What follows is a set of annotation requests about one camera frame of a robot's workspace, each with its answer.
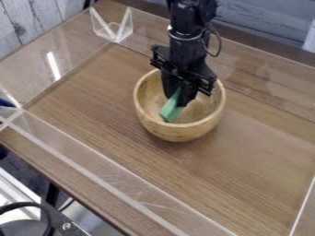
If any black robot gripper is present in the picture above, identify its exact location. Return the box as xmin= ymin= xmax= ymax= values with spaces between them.
xmin=150 ymin=40 xmax=218 ymax=107

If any brown wooden bowl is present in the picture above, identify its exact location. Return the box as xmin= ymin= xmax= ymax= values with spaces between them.
xmin=134 ymin=69 xmax=227 ymax=142

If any black metal table leg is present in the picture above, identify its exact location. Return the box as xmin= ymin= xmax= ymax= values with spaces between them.
xmin=46 ymin=183 xmax=61 ymax=207

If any green rectangular block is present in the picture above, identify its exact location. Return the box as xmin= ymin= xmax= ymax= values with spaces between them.
xmin=159 ymin=88 xmax=183 ymax=123

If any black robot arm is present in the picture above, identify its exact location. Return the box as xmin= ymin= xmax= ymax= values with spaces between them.
xmin=150 ymin=0 xmax=218 ymax=107

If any black cable lower left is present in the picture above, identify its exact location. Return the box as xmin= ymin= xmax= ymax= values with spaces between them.
xmin=0 ymin=201 xmax=55 ymax=236

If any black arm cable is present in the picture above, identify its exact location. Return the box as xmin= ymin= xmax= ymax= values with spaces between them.
xmin=201 ymin=21 xmax=223 ymax=59

